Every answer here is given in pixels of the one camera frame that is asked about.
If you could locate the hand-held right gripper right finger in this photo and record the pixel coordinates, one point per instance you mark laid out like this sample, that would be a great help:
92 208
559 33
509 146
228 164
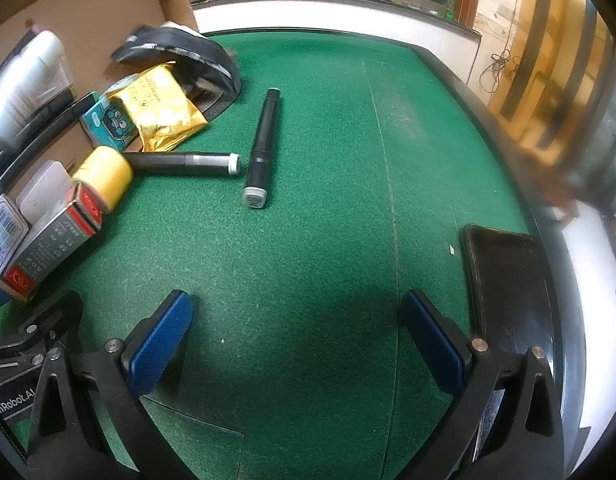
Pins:
433 342

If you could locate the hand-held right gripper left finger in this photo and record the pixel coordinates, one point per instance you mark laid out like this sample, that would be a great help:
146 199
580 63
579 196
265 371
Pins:
160 342

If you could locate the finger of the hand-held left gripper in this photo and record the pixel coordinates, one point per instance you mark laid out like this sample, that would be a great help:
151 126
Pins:
57 317

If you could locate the grey red barcode box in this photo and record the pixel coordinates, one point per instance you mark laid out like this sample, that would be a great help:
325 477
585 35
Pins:
52 240

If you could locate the gold foil packet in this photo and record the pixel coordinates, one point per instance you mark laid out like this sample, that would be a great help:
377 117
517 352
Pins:
162 105

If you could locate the cardboard box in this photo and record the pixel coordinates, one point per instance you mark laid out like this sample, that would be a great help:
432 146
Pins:
97 15

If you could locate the black smartphone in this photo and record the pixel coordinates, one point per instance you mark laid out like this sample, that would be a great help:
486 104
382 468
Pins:
508 285

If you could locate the white rounded box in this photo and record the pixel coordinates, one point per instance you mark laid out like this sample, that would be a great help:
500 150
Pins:
42 190

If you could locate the yellow can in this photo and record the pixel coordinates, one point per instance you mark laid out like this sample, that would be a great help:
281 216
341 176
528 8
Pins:
105 175

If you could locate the black marker pen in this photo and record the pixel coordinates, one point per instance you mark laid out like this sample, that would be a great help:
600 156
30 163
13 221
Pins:
182 163
263 150

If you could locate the teal tissue pack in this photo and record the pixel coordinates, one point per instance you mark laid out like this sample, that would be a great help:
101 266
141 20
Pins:
110 125

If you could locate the plain white bottle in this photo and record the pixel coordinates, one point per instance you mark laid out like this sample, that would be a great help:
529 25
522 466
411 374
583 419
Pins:
32 70

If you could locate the black curved band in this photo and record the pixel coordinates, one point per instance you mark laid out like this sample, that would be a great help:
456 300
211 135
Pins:
187 50

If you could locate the wooden door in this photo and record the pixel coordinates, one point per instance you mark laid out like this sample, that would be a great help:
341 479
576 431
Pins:
538 50

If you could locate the small green bottle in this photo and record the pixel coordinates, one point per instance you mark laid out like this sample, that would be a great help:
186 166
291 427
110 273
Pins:
450 7

